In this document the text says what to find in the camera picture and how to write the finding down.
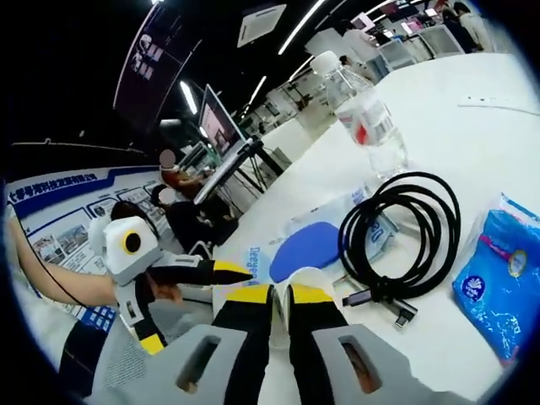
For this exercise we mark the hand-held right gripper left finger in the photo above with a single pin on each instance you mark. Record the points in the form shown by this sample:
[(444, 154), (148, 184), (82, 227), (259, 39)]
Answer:
[(244, 337)]

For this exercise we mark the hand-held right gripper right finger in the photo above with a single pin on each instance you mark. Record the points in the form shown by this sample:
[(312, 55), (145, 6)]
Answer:
[(316, 346)]

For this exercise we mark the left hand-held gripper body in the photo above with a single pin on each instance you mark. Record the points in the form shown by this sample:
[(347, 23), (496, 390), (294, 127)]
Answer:
[(122, 261)]

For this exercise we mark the white paper cup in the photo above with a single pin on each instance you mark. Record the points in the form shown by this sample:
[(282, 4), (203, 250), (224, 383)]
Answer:
[(312, 278)]

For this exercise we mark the packaged blue mouse pad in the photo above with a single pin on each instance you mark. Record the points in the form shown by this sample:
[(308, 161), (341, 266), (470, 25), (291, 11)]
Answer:
[(304, 249)]

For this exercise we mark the blue tissue packet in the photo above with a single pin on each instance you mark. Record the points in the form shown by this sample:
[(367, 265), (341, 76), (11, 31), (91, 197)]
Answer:
[(498, 287)]

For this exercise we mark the clear plastic water bottle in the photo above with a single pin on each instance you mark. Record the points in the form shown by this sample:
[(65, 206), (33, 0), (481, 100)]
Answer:
[(371, 118)]

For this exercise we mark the person's left hand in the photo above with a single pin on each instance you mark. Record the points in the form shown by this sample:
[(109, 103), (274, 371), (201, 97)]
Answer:
[(166, 294)]

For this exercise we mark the person's white shirt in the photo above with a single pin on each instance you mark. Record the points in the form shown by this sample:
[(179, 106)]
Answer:
[(46, 337)]

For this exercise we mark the monitor on stand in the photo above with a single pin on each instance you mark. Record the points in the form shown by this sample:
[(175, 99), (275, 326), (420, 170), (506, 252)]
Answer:
[(219, 122)]

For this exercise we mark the ceiling air conditioner vent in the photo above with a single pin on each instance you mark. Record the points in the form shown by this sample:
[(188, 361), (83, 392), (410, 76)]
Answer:
[(259, 23)]

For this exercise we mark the white recessed power strip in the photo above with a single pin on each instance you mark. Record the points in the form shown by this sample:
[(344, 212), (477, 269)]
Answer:
[(498, 101)]

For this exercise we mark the wall poster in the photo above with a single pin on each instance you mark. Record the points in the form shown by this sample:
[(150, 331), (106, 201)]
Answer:
[(63, 211)]

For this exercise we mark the large dark wall screen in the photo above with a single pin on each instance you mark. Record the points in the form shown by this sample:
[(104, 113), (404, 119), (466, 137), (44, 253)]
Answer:
[(152, 63)]

